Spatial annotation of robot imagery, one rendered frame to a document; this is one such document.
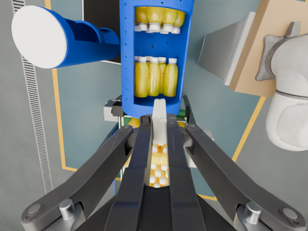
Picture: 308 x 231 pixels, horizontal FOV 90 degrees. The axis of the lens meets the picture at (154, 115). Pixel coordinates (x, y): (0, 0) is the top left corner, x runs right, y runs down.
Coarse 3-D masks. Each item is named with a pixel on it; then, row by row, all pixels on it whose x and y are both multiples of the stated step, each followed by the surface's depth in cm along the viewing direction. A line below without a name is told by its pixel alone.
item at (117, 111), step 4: (116, 104) 90; (120, 104) 91; (112, 108) 90; (116, 108) 90; (120, 108) 89; (112, 112) 91; (116, 112) 91; (120, 112) 90; (124, 112) 92; (120, 116) 92
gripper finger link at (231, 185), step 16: (192, 128) 14; (208, 144) 12; (192, 160) 14; (208, 160) 11; (224, 160) 10; (208, 176) 11; (224, 176) 9; (240, 176) 9; (224, 192) 9; (240, 192) 8; (256, 192) 8; (224, 208) 9; (272, 208) 7; (288, 208) 7; (272, 224) 7; (288, 224) 6; (304, 224) 6
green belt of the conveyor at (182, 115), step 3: (180, 111) 99; (183, 111) 99; (180, 114) 98; (183, 114) 98; (126, 117) 103; (129, 117) 103; (177, 117) 99; (180, 117) 99; (183, 117) 98; (126, 120) 104; (129, 120) 103; (126, 123) 105
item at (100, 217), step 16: (144, 192) 8; (160, 192) 8; (144, 208) 7; (160, 208) 7; (208, 208) 7; (96, 224) 7; (144, 224) 7; (160, 224) 7; (208, 224) 7; (224, 224) 7
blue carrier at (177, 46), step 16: (128, 0) 51; (144, 0) 49; (160, 0) 48; (176, 0) 49; (192, 0) 54; (128, 16) 53; (128, 32) 55; (144, 32) 75; (128, 48) 57; (144, 48) 78; (160, 48) 79; (176, 48) 74; (128, 64) 59; (176, 64) 76; (128, 80) 62; (128, 96) 64; (160, 96) 88; (176, 96) 79; (128, 112) 67; (144, 112) 63; (176, 112) 70
